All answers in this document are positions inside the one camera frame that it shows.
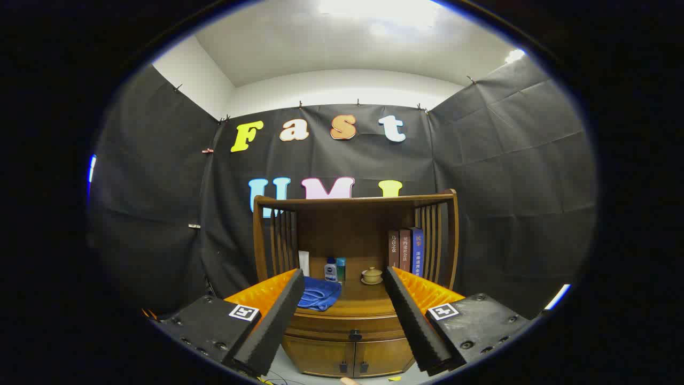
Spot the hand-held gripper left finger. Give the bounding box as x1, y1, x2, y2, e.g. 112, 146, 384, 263
143, 268, 305, 378

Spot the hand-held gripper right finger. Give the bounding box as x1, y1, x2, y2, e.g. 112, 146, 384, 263
382, 266, 538, 376

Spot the wooden drawer with black knob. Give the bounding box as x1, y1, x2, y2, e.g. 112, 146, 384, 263
286, 313, 408, 343

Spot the wooden countertop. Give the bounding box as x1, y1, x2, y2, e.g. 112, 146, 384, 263
297, 278, 399, 317

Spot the wooden cabinet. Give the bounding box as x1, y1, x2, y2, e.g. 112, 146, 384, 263
253, 189, 459, 379

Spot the blue folded towel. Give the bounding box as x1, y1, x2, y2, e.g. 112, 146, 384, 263
297, 276, 343, 312

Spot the blue book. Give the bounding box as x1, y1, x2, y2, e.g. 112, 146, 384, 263
410, 227, 424, 278

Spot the reddish brown book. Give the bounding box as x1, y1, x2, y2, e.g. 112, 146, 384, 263
399, 229, 412, 273

